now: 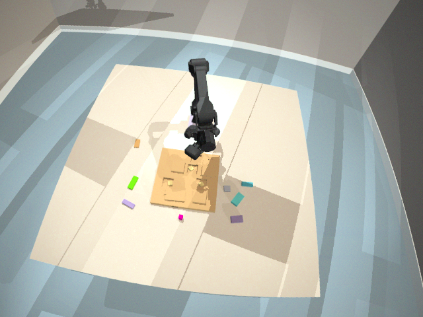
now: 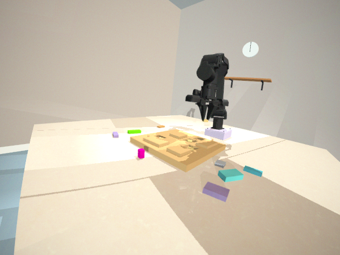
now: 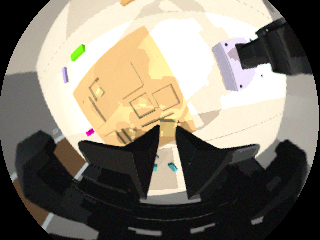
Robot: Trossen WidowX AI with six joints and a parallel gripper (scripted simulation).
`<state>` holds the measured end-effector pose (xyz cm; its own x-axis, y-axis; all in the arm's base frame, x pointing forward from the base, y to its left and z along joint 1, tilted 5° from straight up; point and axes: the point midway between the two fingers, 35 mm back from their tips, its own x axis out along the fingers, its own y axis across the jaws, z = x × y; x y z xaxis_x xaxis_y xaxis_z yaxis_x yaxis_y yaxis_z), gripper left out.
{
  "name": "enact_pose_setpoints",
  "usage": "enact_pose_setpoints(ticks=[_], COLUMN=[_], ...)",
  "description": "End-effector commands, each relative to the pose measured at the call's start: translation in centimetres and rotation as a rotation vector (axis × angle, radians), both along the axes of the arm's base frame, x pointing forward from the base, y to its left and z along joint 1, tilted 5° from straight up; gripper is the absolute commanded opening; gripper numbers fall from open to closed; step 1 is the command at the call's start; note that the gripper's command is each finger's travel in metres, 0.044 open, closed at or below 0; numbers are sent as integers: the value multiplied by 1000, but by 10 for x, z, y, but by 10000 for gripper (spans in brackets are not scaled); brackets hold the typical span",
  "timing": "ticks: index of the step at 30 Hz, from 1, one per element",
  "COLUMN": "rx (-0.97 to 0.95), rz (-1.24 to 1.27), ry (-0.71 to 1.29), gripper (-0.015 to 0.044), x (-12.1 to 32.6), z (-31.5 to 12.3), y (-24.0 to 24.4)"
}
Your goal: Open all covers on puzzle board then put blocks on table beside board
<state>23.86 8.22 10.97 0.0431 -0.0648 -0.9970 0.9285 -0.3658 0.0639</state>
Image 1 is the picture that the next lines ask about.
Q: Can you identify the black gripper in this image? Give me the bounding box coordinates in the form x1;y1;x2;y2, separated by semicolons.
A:
184;127;220;160

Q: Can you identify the green flat bar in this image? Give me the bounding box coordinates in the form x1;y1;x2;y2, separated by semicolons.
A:
128;176;139;190

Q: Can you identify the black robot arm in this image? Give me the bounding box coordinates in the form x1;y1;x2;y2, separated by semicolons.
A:
184;58;218;152

